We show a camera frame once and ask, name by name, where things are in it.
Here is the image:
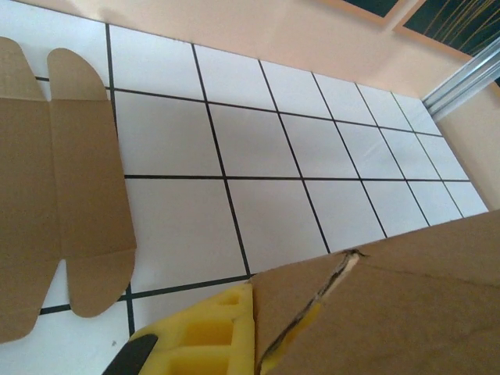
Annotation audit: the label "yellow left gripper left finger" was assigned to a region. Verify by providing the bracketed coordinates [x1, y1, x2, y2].
[103, 283, 258, 375]

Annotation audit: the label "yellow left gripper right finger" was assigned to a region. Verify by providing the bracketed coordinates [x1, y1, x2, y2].
[261, 301, 323, 375]

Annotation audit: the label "brown cardboard box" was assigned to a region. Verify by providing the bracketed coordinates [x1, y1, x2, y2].
[248, 209, 500, 375]
[0, 36, 138, 345]

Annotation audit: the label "aluminium corner post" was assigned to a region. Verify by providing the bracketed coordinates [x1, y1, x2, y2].
[423, 37, 500, 118]

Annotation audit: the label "wall panel pink flowers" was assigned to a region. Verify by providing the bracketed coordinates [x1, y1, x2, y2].
[320, 0, 407, 19]

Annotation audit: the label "wall panel peach circle grass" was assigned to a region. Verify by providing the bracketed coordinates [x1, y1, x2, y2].
[402, 0, 500, 54]

